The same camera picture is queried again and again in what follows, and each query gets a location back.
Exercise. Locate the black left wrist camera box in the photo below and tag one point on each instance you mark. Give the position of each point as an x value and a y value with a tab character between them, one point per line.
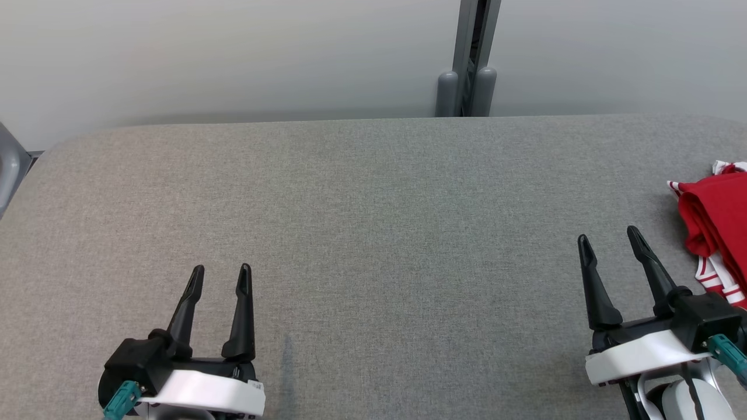
131	361

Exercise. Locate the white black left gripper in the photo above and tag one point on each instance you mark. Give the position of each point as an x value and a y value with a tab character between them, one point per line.
216	394

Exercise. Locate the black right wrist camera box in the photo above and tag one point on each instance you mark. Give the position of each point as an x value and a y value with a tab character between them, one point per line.
709	321

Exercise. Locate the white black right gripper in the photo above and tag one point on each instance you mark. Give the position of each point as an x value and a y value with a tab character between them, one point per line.
636	356

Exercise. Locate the red shirt with white sleeve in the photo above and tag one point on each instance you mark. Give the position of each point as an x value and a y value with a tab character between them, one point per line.
721	216

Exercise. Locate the grey metal partition post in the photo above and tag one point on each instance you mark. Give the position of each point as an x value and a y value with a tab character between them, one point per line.
461	58
487	58

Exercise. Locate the grey metal desk leg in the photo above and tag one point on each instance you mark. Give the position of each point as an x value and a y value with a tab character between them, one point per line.
11	169

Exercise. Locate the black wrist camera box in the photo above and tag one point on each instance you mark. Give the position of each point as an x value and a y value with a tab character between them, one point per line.
131	361
709	321

